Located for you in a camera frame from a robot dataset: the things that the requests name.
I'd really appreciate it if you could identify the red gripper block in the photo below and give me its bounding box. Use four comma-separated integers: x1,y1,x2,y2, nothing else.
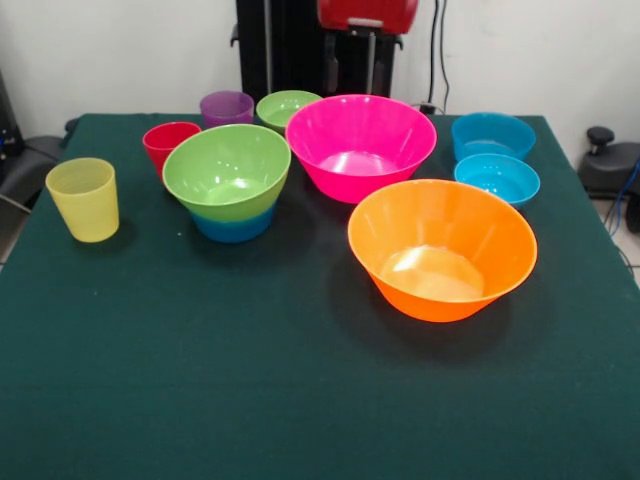
317,0,419,96

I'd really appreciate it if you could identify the pink plastic bowl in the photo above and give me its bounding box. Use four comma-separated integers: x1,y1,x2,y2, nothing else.
284,93,439,205

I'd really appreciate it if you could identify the purple plastic cup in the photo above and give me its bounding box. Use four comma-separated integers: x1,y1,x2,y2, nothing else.
199,90,256,129

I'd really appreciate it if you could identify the large green plastic bowl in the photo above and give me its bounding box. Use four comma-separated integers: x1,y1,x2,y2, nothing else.
161,123,293,224

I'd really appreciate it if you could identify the orange plastic bowl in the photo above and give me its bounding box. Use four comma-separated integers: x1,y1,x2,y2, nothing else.
347,178,539,324

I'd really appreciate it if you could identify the small green plastic bowl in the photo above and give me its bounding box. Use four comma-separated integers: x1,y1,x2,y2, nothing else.
255,89,325,135

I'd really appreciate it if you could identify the light blue plastic bowl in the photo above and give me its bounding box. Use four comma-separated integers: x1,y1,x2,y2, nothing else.
453,153,542,210

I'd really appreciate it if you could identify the red plastic cup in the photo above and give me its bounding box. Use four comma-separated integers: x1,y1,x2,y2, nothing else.
142,121,203,181

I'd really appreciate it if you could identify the black floor stand base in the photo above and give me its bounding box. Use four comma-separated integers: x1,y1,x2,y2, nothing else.
578,126,640,199
0,133,65,211

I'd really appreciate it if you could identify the yellow plastic cup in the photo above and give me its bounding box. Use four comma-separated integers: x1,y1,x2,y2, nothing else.
44,157,121,244

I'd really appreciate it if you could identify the dark green tablecloth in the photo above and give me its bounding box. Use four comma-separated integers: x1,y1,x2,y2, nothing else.
0,113,640,480

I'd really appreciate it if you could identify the black equipment box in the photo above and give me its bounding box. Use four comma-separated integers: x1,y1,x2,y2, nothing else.
0,69,25,160

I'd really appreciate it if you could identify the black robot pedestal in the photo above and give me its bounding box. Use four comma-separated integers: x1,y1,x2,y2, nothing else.
230,0,404,112

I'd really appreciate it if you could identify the black wall cable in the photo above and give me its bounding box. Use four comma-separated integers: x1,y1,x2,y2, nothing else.
439,0,451,110
427,0,441,104

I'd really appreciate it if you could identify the blue cable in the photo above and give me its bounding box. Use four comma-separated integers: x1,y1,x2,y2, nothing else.
603,158,640,236

